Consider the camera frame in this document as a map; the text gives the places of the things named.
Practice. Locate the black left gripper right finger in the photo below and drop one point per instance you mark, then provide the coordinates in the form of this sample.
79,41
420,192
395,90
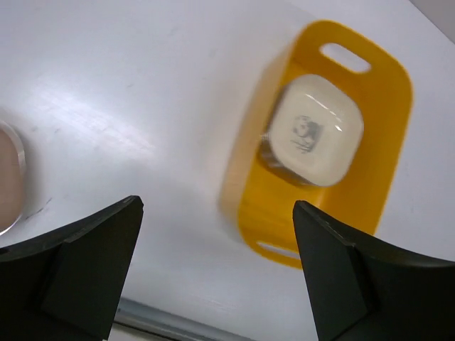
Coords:
362,288

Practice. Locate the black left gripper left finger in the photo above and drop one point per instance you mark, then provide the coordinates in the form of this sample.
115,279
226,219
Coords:
66,284

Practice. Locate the cream panda plate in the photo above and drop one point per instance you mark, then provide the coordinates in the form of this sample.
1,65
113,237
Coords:
314,132

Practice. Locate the yellow plastic bin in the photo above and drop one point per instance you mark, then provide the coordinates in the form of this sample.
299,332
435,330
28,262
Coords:
258,201

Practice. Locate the brown panda plate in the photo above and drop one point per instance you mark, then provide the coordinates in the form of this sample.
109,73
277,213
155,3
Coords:
13,168

